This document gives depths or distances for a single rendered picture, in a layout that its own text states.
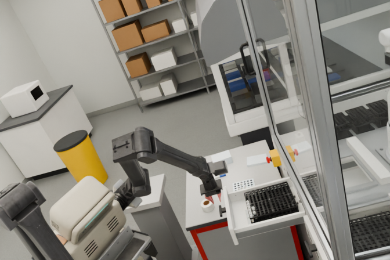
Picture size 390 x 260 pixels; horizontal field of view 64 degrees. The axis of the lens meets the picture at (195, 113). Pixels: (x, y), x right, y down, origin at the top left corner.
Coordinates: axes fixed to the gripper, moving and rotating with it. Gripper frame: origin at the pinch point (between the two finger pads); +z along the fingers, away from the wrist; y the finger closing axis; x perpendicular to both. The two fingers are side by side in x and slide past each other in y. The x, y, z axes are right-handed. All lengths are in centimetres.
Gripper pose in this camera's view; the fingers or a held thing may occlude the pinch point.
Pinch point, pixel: (216, 201)
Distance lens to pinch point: 152.0
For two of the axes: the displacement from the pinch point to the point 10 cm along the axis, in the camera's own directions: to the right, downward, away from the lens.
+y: 9.4, -3.0, -1.2
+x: -0.3, -4.4, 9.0
